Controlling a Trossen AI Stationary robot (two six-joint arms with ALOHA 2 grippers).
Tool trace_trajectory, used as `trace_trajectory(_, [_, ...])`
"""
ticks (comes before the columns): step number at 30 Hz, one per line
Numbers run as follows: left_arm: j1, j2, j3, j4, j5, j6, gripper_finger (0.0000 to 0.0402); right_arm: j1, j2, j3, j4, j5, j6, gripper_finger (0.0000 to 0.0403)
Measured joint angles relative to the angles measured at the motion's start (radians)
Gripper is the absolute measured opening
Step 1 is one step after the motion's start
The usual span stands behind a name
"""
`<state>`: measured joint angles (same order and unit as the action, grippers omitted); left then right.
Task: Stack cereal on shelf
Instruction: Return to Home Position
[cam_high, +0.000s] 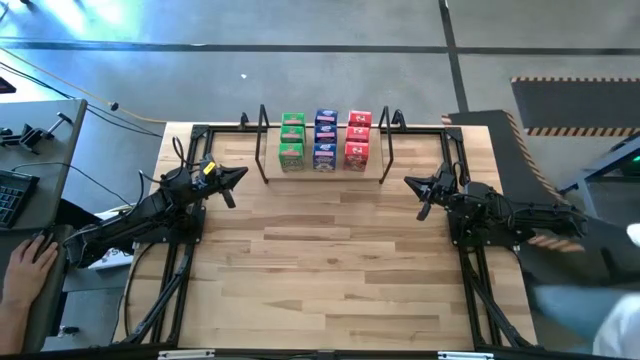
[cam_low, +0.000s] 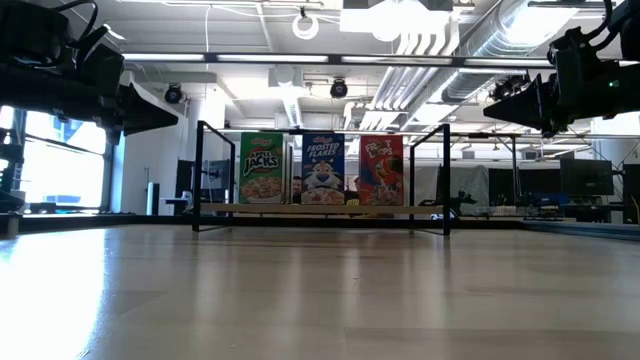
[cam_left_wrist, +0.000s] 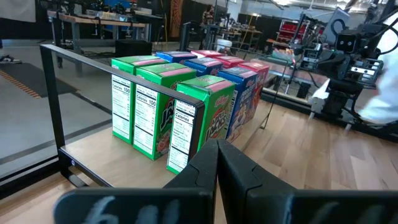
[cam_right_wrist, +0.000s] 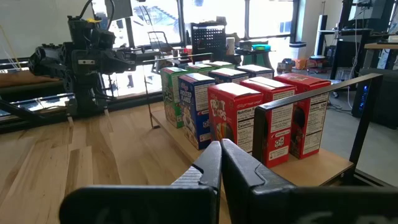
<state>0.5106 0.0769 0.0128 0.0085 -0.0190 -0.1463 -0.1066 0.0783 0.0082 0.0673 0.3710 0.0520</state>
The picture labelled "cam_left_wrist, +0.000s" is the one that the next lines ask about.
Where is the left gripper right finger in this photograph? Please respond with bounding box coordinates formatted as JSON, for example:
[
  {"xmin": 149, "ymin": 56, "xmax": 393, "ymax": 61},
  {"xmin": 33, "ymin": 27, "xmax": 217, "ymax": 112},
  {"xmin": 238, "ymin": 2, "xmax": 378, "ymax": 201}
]
[{"xmin": 217, "ymin": 138, "xmax": 398, "ymax": 224}]

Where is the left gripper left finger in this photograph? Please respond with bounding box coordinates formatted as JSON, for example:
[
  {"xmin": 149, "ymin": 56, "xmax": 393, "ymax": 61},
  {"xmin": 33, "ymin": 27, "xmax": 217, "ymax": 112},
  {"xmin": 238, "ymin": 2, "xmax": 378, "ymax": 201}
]
[{"xmin": 53, "ymin": 138, "xmax": 219, "ymax": 224}]

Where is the green Apple Jacks cereal box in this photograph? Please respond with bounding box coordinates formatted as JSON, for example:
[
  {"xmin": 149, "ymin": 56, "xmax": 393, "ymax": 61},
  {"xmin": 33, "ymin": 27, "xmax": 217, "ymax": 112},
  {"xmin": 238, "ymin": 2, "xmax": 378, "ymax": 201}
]
[
  {"xmin": 132, "ymin": 62, "xmax": 197, "ymax": 161},
  {"xmin": 166, "ymin": 74, "xmax": 236, "ymax": 175},
  {"xmin": 111, "ymin": 55, "xmax": 169, "ymax": 146}
]

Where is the blue Frosted Flakes cereal box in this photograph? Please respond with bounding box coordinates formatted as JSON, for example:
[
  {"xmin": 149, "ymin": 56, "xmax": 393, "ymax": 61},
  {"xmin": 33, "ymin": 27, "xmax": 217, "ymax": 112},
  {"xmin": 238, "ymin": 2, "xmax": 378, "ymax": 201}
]
[
  {"xmin": 155, "ymin": 50, "xmax": 198, "ymax": 65},
  {"xmin": 216, "ymin": 67, "xmax": 259, "ymax": 143},
  {"xmin": 183, "ymin": 57, "xmax": 224, "ymax": 77}
]

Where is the red tool cart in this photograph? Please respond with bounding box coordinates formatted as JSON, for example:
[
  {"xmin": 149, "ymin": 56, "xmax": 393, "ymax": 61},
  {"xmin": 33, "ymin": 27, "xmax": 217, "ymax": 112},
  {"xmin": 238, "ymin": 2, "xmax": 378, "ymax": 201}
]
[{"xmin": 276, "ymin": 18, "xmax": 307, "ymax": 44}]

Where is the white bucket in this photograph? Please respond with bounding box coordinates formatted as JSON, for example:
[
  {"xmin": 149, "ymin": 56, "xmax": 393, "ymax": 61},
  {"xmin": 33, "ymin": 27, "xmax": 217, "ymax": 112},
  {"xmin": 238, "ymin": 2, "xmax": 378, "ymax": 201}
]
[{"xmin": 216, "ymin": 39, "xmax": 233, "ymax": 53}]

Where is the black case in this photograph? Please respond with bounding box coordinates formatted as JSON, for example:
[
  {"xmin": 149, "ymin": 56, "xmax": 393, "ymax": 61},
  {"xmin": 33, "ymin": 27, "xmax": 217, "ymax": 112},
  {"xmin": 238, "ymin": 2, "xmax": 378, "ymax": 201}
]
[{"xmin": 114, "ymin": 39, "xmax": 153, "ymax": 58}]

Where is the orange banner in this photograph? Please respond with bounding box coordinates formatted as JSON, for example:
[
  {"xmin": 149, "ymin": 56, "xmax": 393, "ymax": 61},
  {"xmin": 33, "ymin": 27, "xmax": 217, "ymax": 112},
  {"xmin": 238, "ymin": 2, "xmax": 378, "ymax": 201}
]
[{"xmin": 169, "ymin": 0, "xmax": 184, "ymax": 38}]

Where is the hazard-striped black floor mat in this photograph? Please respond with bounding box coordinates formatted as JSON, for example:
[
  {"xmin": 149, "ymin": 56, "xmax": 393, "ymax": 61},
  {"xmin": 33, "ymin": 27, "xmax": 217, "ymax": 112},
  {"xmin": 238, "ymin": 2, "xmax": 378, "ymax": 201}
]
[{"xmin": 0, "ymin": 62, "xmax": 78, "ymax": 100}]

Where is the wooden workbench with grey legs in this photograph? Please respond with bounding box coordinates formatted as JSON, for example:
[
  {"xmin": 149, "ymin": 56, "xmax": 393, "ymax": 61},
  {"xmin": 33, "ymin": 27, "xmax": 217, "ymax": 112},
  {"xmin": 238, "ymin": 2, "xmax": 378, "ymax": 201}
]
[{"xmin": 46, "ymin": 9, "xmax": 153, "ymax": 63}]

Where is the white board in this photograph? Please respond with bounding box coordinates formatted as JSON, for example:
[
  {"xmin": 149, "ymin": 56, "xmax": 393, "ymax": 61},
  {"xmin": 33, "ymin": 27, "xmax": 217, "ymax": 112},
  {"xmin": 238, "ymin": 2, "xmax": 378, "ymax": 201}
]
[{"xmin": 0, "ymin": 0, "xmax": 37, "ymax": 23}]

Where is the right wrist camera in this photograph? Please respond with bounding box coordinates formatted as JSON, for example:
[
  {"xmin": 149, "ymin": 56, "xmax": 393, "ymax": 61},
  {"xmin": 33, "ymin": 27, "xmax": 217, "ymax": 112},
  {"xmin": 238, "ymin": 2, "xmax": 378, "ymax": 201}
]
[{"xmin": 335, "ymin": 29, "xmax": 358, "ymax": 54}]

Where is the wooden shelf with black frame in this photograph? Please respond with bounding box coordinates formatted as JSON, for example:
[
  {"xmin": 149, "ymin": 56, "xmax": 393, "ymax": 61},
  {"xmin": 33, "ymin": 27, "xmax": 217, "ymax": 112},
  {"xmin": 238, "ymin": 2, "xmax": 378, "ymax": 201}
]
[{"xmin": 39, "ymin": 43, "xmax": 292, "ymax": 189}]

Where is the black aluminium table frame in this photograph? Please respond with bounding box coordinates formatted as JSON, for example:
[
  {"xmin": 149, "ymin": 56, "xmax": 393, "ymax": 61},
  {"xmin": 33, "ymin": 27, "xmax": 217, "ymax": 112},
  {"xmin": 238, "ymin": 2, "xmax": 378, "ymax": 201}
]
[{"xmin": 0, "ymin": 90, "xmax": 398, "ymax": 200}]

